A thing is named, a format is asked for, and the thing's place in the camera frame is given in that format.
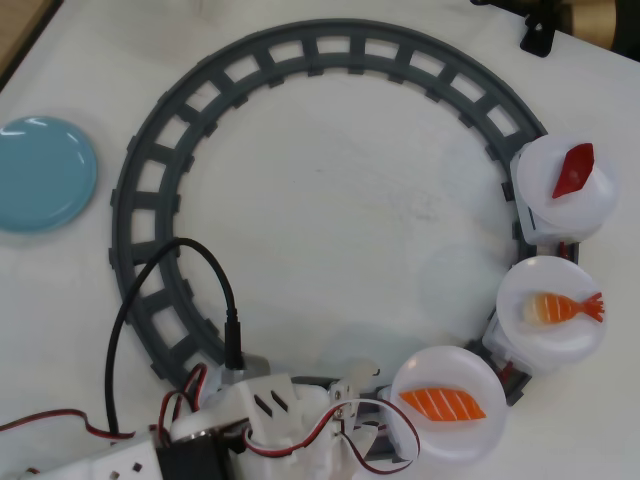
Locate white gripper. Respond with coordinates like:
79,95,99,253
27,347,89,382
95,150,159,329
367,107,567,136
199,357,381,480

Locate orange salmon sushi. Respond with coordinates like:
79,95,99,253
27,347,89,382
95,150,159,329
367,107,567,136
398,387,487,424

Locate orange shrimp sushi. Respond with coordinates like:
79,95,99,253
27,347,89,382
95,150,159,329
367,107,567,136
522,292,605,326

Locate red tuna sushi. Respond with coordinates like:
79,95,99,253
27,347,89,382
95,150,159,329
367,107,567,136
551,142,599,200

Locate blue round dish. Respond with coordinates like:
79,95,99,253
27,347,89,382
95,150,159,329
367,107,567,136
0,114,100,235

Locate white round plastic plate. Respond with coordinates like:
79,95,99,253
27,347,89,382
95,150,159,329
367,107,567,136
495,255,609,374
515,132,620,240
390,344,507,464

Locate grey circular toy train track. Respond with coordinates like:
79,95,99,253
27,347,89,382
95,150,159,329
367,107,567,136
107,18,586,461

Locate black clamp stand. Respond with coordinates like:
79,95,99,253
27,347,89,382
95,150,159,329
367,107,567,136
519,0,556,57

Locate dark object beyond table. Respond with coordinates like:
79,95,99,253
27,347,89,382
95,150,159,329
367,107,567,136
612,0,640,54

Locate red white black servo wire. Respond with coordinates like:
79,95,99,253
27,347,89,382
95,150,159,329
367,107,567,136
244,397,424,474

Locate black USB cable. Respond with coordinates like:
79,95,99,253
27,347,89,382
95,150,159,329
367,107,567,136
104,237,246,436

